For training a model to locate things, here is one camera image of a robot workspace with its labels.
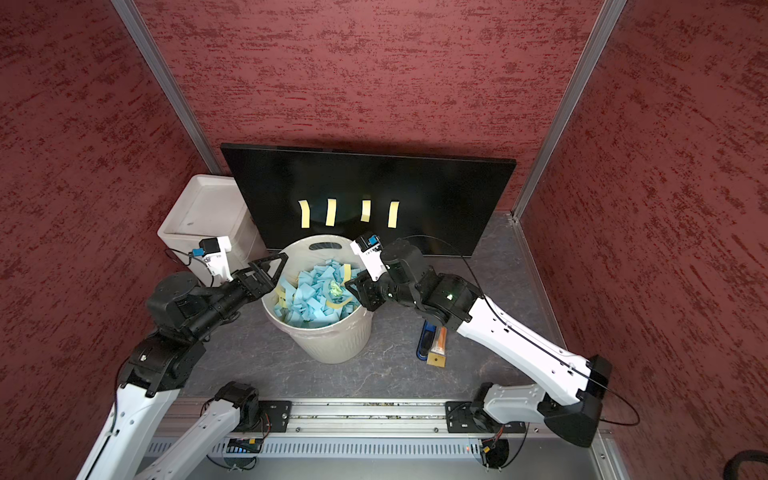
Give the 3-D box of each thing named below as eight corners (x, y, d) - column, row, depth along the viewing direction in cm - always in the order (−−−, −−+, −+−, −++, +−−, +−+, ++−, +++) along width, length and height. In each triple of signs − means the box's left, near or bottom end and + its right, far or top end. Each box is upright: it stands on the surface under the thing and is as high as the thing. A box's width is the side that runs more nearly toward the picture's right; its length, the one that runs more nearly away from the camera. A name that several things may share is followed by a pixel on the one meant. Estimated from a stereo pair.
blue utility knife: (414, 356, 86) (414, 352, 83) (424, 324, 92) (425, 320, 89) (427, 362, 85) (428, 358, 82) (436, 329, 91) (438, 324, 89)
